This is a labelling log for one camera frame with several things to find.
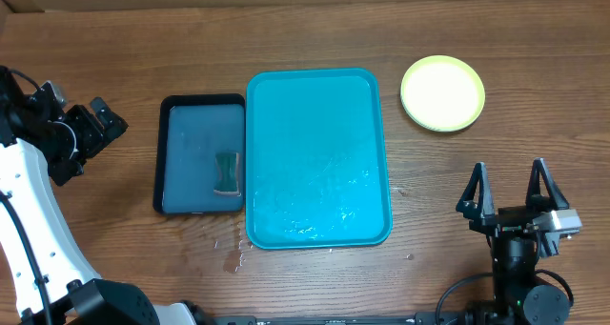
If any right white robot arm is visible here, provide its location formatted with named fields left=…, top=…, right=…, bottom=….
left=435, top=158, right=581, bottom=325

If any black water tray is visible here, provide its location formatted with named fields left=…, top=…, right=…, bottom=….
left=152, top=93, right=246, bottom=216

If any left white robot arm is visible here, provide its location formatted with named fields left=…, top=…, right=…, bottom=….
left=1, top=67, right=206, bottom=324

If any yellow plate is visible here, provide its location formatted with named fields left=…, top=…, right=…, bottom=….
left=400, top=55, right=486, bottom=132

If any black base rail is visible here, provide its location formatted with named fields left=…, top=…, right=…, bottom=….
left=213, top=312, right=471, bottom=325

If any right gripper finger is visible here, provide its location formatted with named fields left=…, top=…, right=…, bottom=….
left=525, top=157, right=570, bottom=211
left=456, top=162, right=496, bottom=220

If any teal plastic tray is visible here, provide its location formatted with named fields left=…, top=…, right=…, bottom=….
left=245, top=68, right=393, bottom=250

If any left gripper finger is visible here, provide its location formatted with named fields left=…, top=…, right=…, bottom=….
left=90, top=97, right=109, bottom=120
left=102, top=111, right=128, bottom=142

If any green orange sponge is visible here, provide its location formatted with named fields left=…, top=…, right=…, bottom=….
left=213, top=152, right=240, bottom=196

